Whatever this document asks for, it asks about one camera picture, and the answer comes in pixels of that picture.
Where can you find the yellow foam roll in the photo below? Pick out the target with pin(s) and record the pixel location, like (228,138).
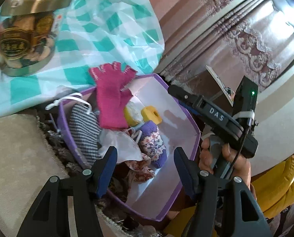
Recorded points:
(150,113)

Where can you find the white face mask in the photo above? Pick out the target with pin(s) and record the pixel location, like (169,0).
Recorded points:
(127,148)

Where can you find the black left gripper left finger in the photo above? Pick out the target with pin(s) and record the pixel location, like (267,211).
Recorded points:
(48,215)

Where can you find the purple storage box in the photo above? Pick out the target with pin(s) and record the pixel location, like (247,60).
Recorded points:
(150,191)

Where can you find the purple patterned sock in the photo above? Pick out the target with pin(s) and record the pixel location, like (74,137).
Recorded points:
(152,144)

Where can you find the beige sofa cushion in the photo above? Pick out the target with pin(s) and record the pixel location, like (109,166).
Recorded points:
(26,163)

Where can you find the striped black white sock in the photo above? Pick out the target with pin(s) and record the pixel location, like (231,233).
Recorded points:
(85,130)

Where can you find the yellow cushion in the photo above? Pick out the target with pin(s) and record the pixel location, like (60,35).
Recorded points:
(275,189)

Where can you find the teal white checkered tablecloth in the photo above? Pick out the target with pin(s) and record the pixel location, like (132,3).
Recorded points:
(93,32)

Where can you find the glass jar gold lid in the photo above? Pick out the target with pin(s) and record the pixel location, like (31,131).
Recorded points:
(29,30)

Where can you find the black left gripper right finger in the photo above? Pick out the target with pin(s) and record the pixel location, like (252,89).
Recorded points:
(241,214)

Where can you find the magenta knit glove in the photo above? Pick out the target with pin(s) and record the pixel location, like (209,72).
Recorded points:
(112,93)

